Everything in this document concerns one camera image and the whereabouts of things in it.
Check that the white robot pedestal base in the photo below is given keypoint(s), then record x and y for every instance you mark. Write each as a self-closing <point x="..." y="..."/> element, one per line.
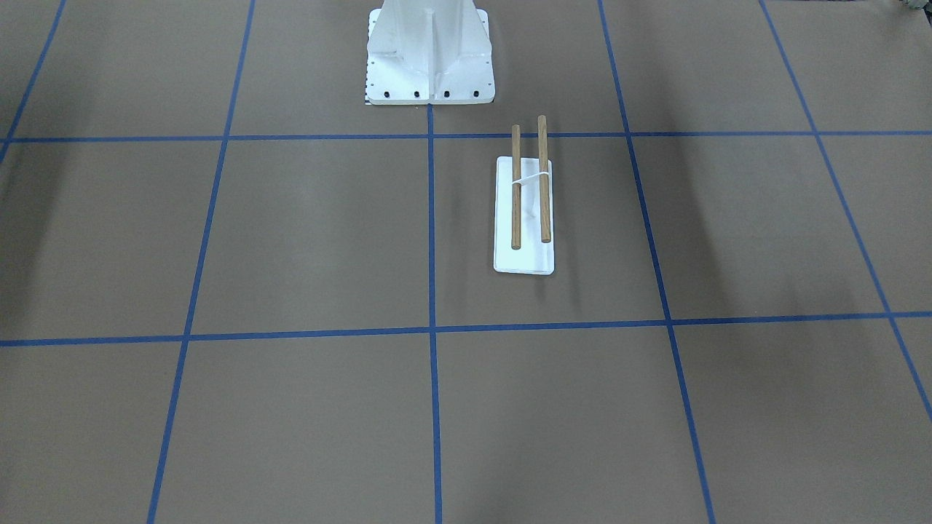
<point x="429" y="52"/>

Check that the white towel rack base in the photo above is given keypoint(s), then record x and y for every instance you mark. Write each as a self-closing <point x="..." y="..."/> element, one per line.
<point x="534" y="257"/>

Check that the wooden rack rod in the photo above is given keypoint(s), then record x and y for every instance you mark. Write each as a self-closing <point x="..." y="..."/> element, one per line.
<point x="515" y="188"/>
<point x="544" y="181"/>

